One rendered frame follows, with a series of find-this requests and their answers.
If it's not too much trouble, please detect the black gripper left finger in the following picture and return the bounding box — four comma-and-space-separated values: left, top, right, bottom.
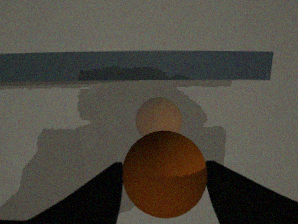
0, 163, 123, 224

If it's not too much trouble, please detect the translucent tan ball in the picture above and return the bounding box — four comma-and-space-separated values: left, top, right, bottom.
136, 97, 182, 137

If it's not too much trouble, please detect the brown ball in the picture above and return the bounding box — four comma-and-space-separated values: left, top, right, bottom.
122, 131, 207, 219

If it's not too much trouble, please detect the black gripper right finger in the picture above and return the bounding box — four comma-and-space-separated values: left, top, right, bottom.
205, 160, 298, 224

